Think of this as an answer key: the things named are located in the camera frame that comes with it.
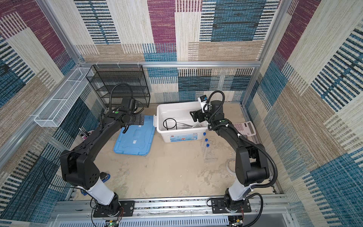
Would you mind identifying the black wire shelf rack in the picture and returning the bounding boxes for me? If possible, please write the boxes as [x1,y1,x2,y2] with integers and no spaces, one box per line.
[86,64,150,107]

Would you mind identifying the aluminium front rail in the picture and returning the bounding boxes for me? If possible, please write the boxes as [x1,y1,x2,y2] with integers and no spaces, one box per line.
[47,194,299,227]

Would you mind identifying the pink calculator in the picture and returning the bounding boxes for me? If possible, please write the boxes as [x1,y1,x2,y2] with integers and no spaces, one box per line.
[234,121,256,137]

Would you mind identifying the blue-capped test tube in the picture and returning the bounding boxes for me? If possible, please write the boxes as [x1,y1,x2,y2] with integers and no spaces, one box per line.
[202,144,210,159]
[201,132,206,148]
[201,138,209,152]

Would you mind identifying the blue plastic box lid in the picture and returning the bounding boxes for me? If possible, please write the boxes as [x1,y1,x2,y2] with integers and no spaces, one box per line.
[113,115,156,156]

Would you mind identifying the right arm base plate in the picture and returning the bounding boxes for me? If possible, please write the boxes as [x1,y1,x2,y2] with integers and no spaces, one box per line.
[207,197,251,214]

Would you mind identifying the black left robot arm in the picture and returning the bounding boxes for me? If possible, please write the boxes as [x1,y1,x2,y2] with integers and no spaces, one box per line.
[57,83,145,217]

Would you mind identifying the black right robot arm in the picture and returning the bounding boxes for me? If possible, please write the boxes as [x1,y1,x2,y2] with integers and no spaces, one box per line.
[190,96,278,212]

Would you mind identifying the blue black device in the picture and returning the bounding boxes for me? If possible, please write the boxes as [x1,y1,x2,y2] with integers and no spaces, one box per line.
[81,172,111,196]

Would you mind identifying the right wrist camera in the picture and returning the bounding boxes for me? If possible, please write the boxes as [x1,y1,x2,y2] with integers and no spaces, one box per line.
[198,95,209,113]

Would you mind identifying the metal tweezers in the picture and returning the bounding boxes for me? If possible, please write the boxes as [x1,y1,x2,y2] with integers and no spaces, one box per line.
[176,122,195,128]

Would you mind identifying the white mesh wall basket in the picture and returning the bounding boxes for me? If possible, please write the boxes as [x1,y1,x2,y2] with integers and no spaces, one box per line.
[34,67,90,127]

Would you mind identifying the black ring with handle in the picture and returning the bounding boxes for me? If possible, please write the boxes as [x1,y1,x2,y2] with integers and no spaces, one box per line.
[163,118,178,131]

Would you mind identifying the clear test tube rack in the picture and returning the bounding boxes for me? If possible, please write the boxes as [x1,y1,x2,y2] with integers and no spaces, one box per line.
[203,139,217,163]

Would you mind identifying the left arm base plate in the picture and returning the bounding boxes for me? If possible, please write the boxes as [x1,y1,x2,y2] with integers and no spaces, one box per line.
[93,201,135,218]

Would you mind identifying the white tape roll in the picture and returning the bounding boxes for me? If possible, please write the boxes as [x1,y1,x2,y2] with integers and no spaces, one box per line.
[226,159,235,176]

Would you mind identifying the white plastic storage box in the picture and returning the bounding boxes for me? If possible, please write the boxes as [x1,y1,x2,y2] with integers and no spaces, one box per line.
[154,101,208,143]

